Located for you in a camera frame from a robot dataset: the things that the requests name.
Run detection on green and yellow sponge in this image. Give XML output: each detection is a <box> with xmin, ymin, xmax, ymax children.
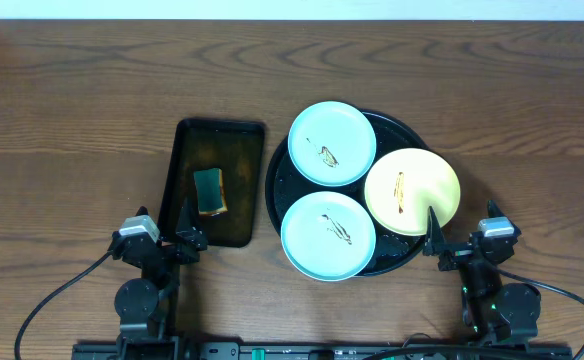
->
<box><xmin>193</xmin><ymin>168</ymin><xmax>228</xmax><ymax>216</ymax></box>

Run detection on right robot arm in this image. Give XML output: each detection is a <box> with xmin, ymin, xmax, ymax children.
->
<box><xmin>423</xmin><ymin>201</ymin><xmax>541</xmax><ymax>345</ymax></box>

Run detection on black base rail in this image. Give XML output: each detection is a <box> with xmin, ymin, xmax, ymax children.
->
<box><xmin>70</xmin><ymin>339</ymin><xmax>573</xmax><ymax>360</ymax></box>

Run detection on yellow plate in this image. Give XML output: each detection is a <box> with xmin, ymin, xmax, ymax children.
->
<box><xmin>364</xmin><ymin>148</ymin><xmax>461</xmax><ymax>236</ymax></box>

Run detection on black rectangular tray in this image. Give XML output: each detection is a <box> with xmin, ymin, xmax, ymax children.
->
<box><xmin>158</xmin><ymin>118</ymin><xmax>265</xmax><ymax>248</ymax></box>

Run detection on black round tray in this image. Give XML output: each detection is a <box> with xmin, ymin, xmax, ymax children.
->
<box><xmin>265</xmin><ymin>110</ymin><xmax>428</xmax><ymax>277</ymax></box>

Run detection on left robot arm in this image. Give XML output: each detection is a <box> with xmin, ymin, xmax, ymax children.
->
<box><xmin>108</xmin><ymin>201</ymin><xmax>208</xmax><ymax>344</ymax></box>

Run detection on light blue plate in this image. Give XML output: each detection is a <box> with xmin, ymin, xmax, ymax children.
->
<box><xmin>280</xmin><ymin>191</ymin><xmax>376</xmax><ymax>282</ymax></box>
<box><xmin>287</xmin><ymin>101</ymin><xmax>377</xmax><ymax>187</ymax></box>

